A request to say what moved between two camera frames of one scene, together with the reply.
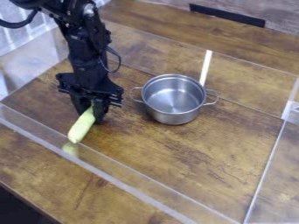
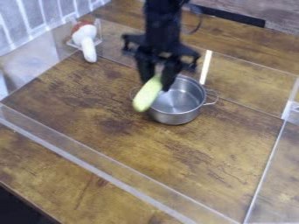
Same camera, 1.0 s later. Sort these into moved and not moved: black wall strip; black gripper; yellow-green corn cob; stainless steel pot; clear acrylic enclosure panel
Moved: yellow-green corn cob; black gripper
Not moved: stainless steel pot; black wall strip; clear acrylic enclosure panel
